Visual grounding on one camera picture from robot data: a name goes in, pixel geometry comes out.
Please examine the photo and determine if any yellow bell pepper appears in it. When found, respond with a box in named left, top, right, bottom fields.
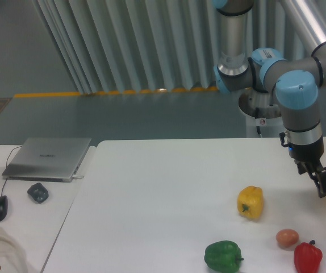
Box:
left=237, top=186, right=264, bottom=220

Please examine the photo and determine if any grey folding partition curtain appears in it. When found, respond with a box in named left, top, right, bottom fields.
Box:
left=32, top=0, right=314, bottom=94

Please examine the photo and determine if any green bell pepper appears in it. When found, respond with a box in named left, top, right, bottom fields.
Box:
left=204, top=240, right=244, bottom=272

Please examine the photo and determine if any brown egg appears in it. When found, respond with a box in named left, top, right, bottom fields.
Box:
left=275, top=229, right=299, bottom=247

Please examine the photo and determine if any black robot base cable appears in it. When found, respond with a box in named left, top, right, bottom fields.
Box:
left=254, top=107, right=264, bottom=138

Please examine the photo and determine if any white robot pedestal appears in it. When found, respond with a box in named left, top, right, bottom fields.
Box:
left=239, top=88, right=285, bottom=138

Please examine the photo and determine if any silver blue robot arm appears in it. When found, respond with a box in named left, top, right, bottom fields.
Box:
left=213, top=1, right=326, bottom=197

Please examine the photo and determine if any silver laptop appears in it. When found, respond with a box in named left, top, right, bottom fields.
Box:
left=2, top=138, right=91, bottom=182

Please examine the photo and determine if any small black plastic object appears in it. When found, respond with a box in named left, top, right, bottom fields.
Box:
left=27, top=183, right=49, bottom=204

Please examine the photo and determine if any red bell pepper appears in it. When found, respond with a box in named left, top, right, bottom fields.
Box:
left=294, top=240, right=323, bottom=273

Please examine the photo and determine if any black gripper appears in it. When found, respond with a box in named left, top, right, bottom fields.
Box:
left=279, top=132, right=326, bottom=198

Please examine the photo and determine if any white side table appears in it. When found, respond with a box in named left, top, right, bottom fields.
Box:
left=0, top=145, right=95, bottom=272

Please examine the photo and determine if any black mouse cable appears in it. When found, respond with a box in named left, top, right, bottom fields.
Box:
left=0, top=143, right=23, bottom=197

